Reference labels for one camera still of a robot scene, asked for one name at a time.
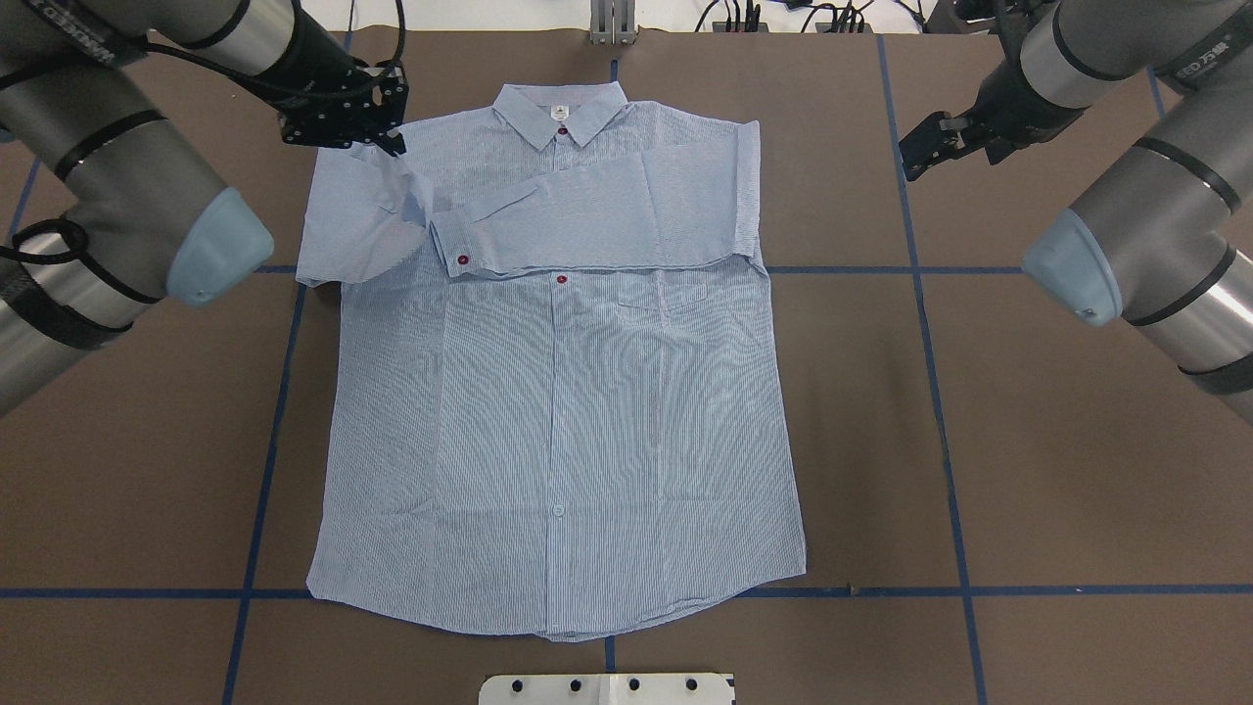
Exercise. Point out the black cables power strip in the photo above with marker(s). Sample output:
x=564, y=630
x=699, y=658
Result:
x=814, y=17

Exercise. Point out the grey aluminium frame post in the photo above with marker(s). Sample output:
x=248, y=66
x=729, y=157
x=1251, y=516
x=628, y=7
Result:
x=612, y=22

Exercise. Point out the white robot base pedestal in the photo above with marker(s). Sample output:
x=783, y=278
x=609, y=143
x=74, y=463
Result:
x=609, y=688

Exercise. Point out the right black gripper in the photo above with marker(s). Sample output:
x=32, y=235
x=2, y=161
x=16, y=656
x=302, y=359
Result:
x=1004, y=104

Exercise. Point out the blue white striped shirt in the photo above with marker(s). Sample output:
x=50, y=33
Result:
x=558, y=409

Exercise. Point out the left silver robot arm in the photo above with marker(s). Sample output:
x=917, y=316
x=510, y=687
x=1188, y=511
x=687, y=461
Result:
x=151, y=218

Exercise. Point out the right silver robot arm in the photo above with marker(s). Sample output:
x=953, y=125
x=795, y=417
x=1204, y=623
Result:
x=1142, y=243

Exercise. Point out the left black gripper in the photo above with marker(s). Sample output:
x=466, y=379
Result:
x=311, y=56

